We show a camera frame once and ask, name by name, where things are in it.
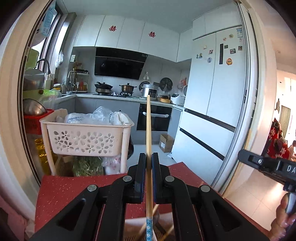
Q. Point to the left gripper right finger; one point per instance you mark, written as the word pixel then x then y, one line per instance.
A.
pixel 199 213

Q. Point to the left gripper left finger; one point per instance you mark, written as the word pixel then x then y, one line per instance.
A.
pixel 98 213

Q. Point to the blue-patterned bamboo chopstick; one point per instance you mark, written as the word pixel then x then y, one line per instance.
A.
pixel 149 189

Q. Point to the person's right hand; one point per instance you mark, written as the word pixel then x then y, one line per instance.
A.
pixel 282 221

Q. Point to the white plastic utensil holder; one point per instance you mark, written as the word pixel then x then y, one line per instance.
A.
pixel 159 227

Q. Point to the cardboard box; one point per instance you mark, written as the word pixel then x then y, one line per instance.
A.
pixel 166 143

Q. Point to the pink plastic stool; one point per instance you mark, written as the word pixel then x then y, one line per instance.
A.
pixel 19 225

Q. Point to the white perforated storage cart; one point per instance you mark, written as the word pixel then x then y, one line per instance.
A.
pixel 74 139

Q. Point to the white refrigerator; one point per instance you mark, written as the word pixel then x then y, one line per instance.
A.
pixel 213 102

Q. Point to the black built-in oven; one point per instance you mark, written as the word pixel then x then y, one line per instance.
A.
pixel 160 118

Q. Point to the red plastic basket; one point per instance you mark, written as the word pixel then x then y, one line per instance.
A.
pixel 32 123

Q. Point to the black wok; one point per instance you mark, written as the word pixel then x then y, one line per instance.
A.
pixel 103 88

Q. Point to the steel cooking pot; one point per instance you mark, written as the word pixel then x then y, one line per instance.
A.
pixel 127 88

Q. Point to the silver rice cooker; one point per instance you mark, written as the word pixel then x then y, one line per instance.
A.
pixel 149 90

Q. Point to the black range hood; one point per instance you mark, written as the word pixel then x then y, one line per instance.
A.
pixel 114 62

